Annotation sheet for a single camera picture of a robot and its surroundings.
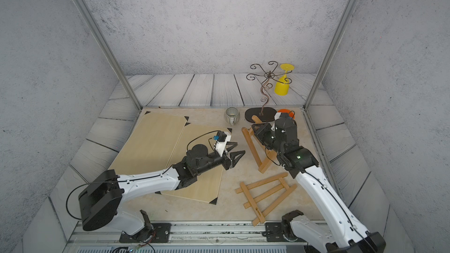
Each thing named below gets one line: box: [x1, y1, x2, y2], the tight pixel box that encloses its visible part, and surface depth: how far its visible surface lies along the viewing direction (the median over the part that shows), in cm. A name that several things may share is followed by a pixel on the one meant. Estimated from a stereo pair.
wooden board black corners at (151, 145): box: [108, 111, 190, 176], surface depth 107 cm
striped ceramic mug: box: [224, 106, 241, 126], surface depth 110 cm
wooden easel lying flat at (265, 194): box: [234, 172, 298, 227], surface depth 85 cm
